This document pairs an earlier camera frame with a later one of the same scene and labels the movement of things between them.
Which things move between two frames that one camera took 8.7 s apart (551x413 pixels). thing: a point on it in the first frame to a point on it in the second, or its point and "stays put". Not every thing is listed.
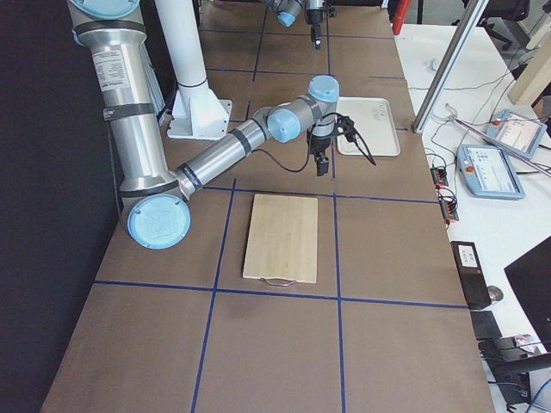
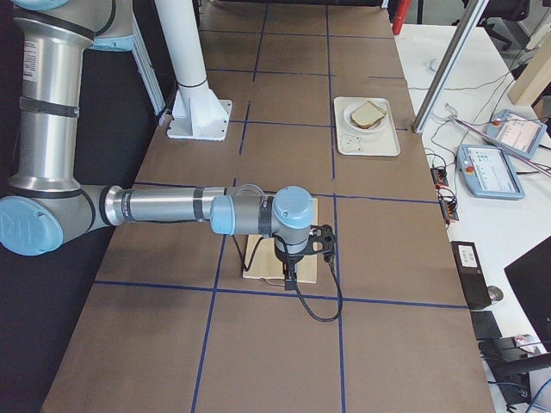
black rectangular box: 470,274 stays put
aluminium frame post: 449,62 stays put
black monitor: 530,280 stays put
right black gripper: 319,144 to 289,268
